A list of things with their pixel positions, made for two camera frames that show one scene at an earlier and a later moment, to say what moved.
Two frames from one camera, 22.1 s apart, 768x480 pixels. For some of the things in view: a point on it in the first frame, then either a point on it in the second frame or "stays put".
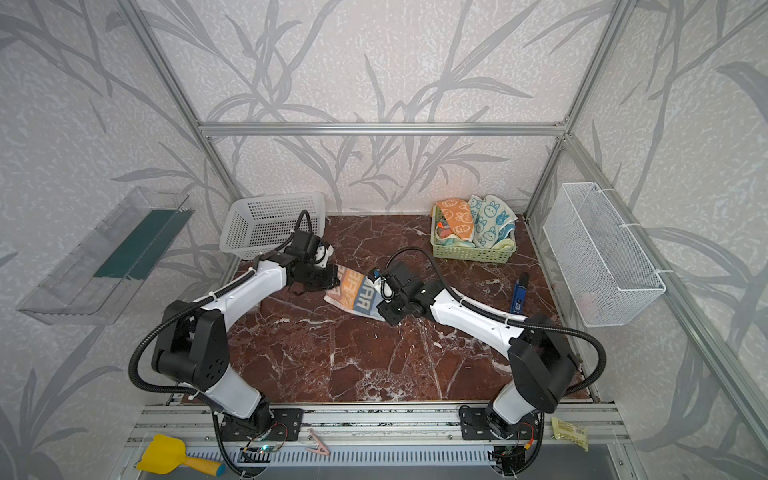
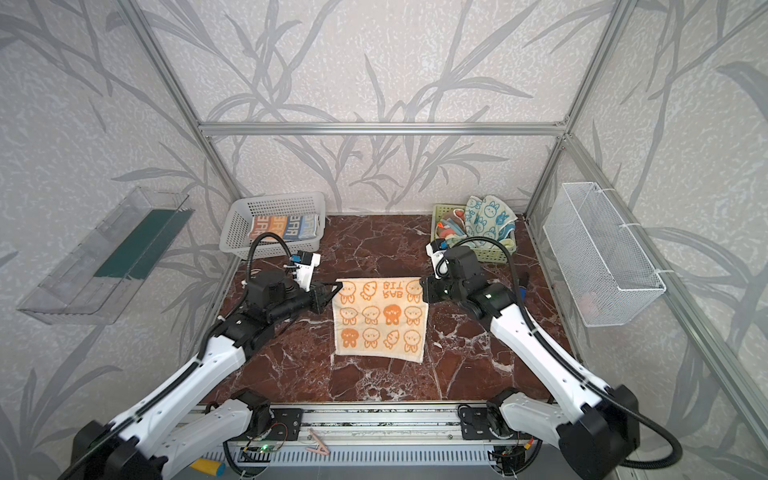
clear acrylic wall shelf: [91, 281] stays put
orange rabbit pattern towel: [458, 217] → [380, 317]
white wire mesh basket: [605, 268] stays put
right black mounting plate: [475, 425] stays put
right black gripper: [390, 309] → [435, 288]
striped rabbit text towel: [358, 293] → [289, 227]
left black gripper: [321, 278] → [317, 294]
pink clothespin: [321, 448] stays put
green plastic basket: [498, 254] stays put
